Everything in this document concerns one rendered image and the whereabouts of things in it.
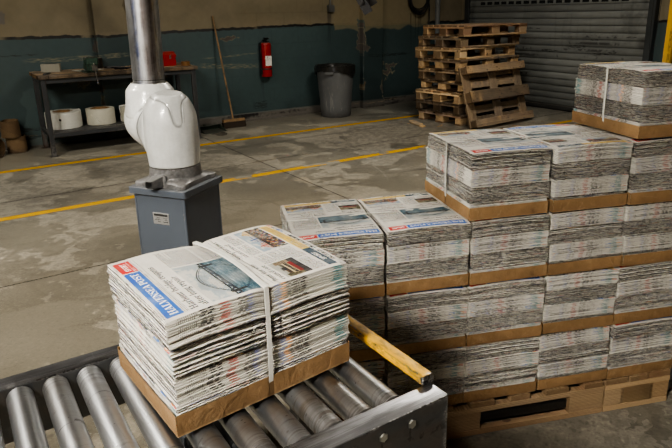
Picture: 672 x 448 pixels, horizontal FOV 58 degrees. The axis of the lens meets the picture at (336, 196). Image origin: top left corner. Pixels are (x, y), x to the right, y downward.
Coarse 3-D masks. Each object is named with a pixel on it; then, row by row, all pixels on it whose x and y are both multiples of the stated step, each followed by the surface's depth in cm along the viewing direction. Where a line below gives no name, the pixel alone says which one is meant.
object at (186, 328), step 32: (160, 256) 120; (192, 256) 121; (128, 288) 108; (160, 288) 106; (192, 288) 106; (224, 288) 106; (128, 320) 115; (160, 320) 97; (192, 320) 98; (224, 320) 102; (128, 352) 118; (160, 352) 102; (192, 352) 100; (224, 352) 104; (160, 384) 106; (192, 384) 102; (224, 384) 106
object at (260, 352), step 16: (208, 240) 129; (208, 256) 121; (224, 272) 113; (240, 272) 113; (256, 272) 112; (256, 288) 106; (272, 288) 108; (256, 304) 106; (272, 304) 108; (256, 320) 107; (272, 320) 109; (256, 336) 108; (272, 336) 110; (256, 352) 109; (272, 352) 111; (256, 368) 110
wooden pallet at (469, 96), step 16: (496, 64) 804; (512, 64) 823; (464, 80) 781; (480, 80) 802; (496, 80) 817; (512, 80) 840; (464, 96) 781; (480, 96) 781; (496, 96) 799; (512, 96) 838; (480, 112) 797; (496, 112) 812; (512, 112) 835; (528, 112) 836
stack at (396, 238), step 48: (336, 240) 186; (384, 240) 195; (432, 240) 195; (480, 240) 199; (528, 240) 204; (576, 240) 208; (480, 288) 204; (528, 288) 208; (576, 288) 214; (384, 336) 201; (432, 336) 205; (576, 336) 219; (480, 384) 216; (480, 432) 221
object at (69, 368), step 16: (96, 352) 130; (112, 352) 130; (48, 368) 125; (64, 368) 124; (80, 368) 125; (0, 384) 119; (16, 384) 119; (32, 384) 120; (112, 384) 130; (0, 400) 118; (80, 400) 126; (0, 416) 118; (48, 416) 123
